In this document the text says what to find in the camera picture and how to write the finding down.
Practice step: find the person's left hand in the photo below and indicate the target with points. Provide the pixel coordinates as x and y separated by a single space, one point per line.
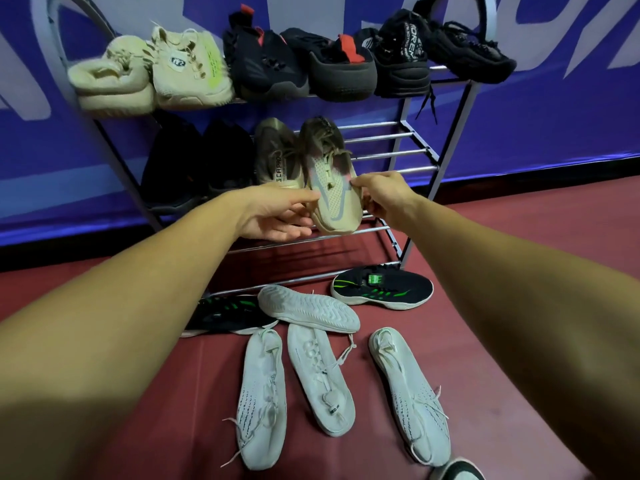
270 212

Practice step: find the person's right hand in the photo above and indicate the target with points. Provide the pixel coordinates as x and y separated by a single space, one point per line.
387 197

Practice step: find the tan chunky sneaker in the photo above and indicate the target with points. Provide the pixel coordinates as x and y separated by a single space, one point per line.
277 154
332 194

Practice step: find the black orange sneaker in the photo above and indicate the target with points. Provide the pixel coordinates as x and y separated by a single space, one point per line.
227 154

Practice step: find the grey metal shoe rack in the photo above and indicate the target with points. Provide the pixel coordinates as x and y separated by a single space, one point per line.
447 144

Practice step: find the black green sneaker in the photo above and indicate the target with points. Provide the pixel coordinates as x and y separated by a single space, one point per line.
225 312
385 289

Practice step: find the grey white sneaker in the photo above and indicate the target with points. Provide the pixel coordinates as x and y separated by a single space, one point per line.
310 309
320 384

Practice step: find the black shoe orange marks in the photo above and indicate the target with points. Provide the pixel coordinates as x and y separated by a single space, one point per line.
172 164

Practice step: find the beige sneaker green stripe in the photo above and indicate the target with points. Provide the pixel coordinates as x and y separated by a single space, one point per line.
190 74

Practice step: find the plain black shoe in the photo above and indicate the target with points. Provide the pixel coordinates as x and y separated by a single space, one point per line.
470 59

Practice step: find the white knit sneaker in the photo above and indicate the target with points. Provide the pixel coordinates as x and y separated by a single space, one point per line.
410 399
262 409

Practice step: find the beige knit sneaker plain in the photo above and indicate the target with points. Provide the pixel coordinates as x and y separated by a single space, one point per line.
110 79

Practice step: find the person's right forearm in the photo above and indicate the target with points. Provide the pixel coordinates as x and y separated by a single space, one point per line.
540 319

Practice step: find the person's left forearm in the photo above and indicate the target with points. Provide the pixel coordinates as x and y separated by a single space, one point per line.
100 344

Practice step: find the black white worn shoe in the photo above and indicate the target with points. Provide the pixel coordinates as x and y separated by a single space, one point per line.
457 469

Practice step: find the blue printed wall banner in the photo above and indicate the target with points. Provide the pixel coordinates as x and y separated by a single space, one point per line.
550 109

